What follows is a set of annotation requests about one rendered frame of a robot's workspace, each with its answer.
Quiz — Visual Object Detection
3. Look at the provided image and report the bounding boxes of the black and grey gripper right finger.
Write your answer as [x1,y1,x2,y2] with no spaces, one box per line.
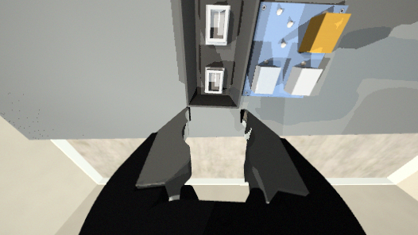
[240,109,366,235]

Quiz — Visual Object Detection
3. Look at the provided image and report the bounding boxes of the yellow brass block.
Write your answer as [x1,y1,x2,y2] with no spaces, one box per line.
[298,13,351,53]

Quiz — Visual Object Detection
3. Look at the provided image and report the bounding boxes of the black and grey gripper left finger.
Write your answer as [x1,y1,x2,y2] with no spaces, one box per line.
[79,107,192,235]

